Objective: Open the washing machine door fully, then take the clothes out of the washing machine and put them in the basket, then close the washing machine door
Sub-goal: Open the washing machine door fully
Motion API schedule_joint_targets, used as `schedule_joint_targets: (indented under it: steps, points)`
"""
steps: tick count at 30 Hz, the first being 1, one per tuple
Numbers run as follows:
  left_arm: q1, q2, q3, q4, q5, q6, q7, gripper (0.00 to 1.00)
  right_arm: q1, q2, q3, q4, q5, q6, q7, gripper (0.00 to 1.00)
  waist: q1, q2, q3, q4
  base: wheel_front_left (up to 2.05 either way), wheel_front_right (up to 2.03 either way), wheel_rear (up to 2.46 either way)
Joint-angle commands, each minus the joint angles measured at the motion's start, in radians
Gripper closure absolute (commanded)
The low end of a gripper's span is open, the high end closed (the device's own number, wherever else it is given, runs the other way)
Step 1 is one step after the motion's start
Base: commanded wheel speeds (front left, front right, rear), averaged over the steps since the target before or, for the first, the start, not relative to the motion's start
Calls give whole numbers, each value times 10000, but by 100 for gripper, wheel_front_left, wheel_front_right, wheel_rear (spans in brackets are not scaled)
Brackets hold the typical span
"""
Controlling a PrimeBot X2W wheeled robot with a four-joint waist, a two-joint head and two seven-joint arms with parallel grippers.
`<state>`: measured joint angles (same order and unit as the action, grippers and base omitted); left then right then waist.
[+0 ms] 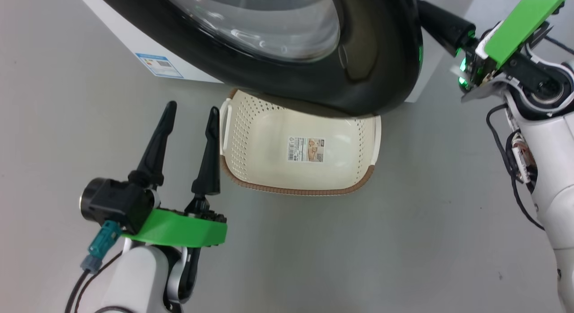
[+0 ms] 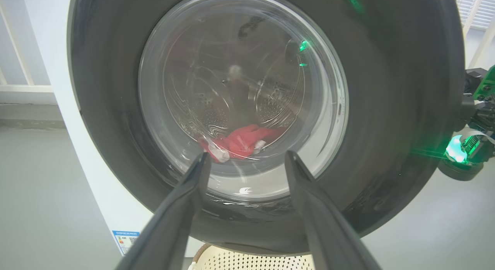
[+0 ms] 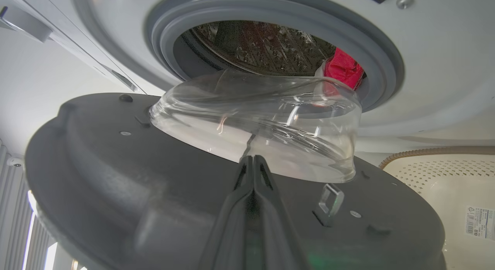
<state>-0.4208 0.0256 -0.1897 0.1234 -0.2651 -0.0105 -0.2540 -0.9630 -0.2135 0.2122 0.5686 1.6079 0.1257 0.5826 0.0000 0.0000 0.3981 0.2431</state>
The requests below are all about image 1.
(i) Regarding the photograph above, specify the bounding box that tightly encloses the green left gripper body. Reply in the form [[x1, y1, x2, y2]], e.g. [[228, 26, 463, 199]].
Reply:
[[121, 208, 228, 248]]

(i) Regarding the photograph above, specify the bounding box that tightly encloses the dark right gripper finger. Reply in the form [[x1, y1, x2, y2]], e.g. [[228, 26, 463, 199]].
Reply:
[[415, 0, 477, 58]]

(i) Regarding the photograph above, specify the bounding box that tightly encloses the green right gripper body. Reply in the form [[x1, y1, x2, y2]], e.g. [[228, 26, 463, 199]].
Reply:
[[457, 0, 572, 89]]

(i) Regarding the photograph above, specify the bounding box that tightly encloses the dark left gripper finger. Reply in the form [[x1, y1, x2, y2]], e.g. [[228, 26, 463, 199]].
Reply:
[[186, 107, 221, 213], [128, 101, 178, 190]]

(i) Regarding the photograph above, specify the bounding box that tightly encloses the black round glass washer door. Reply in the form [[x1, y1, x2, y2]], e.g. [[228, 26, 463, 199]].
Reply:
[[92, 0, 424, 118]]

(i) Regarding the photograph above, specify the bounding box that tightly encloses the cream perforated laundry basket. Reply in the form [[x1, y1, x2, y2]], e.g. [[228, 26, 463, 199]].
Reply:
[[219, 89, 382, 196]]

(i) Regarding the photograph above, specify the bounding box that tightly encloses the blue energy label sticker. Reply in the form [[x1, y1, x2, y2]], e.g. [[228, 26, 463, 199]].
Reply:
[[136, 53, 183, 78]]

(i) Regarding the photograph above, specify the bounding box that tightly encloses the product label sticker with barcode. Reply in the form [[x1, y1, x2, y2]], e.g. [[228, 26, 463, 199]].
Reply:
[[287, 136, 325, 163]]

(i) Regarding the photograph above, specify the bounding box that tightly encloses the teal connector camera cable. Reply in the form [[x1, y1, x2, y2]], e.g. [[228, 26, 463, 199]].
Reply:
[[65, 221, 122, 313]]

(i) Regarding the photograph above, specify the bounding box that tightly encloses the thin black cable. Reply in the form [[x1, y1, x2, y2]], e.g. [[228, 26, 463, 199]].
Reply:
[[487, 104, 545, 230], [73, 252, 124, 313]]

